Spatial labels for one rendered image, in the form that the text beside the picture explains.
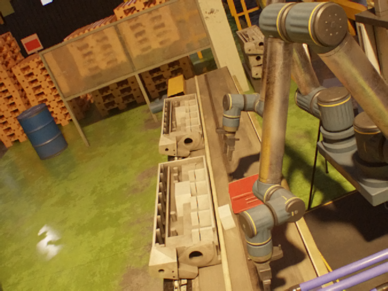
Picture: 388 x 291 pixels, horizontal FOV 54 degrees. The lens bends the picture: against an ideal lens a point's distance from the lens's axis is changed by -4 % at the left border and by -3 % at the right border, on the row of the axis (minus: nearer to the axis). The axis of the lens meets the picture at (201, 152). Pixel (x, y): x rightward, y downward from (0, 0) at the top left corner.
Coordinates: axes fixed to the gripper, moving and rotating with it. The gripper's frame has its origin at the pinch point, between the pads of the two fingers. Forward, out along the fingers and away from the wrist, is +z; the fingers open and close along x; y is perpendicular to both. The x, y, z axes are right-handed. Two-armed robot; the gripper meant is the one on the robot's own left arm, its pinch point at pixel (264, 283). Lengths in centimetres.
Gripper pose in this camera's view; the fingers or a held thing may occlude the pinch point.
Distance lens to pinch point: 183.7
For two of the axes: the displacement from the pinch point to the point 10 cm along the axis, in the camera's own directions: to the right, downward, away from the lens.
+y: -9.8, 2.0, 0.0
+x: 0.9, 3.9, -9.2
